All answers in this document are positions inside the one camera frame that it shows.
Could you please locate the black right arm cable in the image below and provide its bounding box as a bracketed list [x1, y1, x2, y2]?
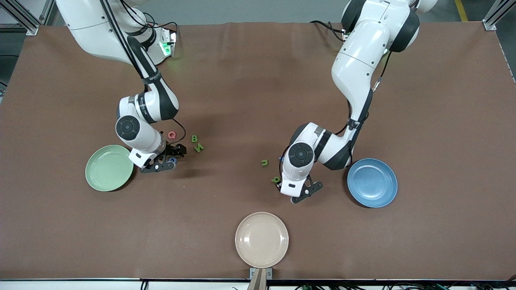
[99, 0, 188, 147]

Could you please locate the tan camera pole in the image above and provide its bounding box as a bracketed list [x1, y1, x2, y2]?
[247, 269, 268, 290]

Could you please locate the white table front rail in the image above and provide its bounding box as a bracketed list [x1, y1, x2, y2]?
[0, 278, 516, 290]

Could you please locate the blue plate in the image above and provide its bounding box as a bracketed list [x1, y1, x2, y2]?
[347, 158, 398, 209]

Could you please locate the green plate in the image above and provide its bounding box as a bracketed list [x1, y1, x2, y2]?
[85, 145, 135, 192]

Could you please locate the brown table cover sheet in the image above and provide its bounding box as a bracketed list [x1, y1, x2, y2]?
[0, 20, 516, 281]

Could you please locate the aluminium frame profile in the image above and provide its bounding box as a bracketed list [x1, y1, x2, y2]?
[0, 0, 55, 36]
[482, 0, 516, 31]

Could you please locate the beige plate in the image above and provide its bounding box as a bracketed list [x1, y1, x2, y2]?
[235, 212, 289, 269]

